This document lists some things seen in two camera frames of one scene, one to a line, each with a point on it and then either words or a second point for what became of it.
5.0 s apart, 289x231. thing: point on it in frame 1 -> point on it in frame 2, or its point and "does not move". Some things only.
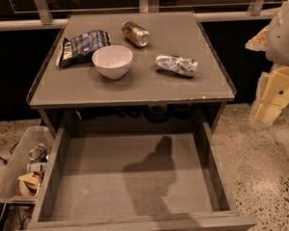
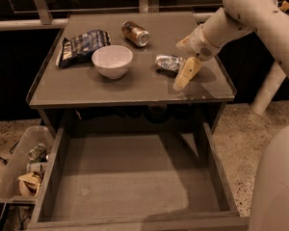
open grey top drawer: [171, 180] does not move
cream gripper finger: [280, 88] -> [189, 69]
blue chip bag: [78, 50] does not move
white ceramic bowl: [112, 62] does not move
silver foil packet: [186, 67] does not move
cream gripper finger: [258, 41] -> [185, 44]
